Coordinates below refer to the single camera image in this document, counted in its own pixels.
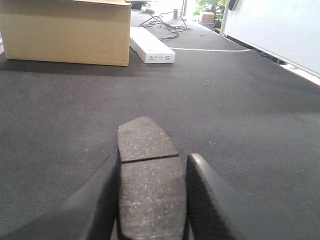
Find brake pad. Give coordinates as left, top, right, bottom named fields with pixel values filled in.
left=117, top=116, right=187, bottom=240

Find cardboard box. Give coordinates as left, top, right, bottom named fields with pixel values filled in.
left=0, top=0, right=131, bottom=66

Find black conveyor mat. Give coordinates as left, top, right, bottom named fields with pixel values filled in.
left=0, top=22, right=320, bottom=240

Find long white box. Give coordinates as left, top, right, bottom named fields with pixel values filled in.
left=129, top=27, right=176, bottom=64

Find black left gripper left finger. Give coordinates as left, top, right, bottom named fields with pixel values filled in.
left=3, top=154, right=119, bottom=240

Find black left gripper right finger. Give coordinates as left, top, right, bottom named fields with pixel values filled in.
left=185, top=153, right=253, bottom=240

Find whiteboard panel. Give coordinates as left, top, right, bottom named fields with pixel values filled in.
left=221, top=0, right=320, bottom=76

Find tangled black cables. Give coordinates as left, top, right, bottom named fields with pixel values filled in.
left=137, top=7, right=195, bottom=42

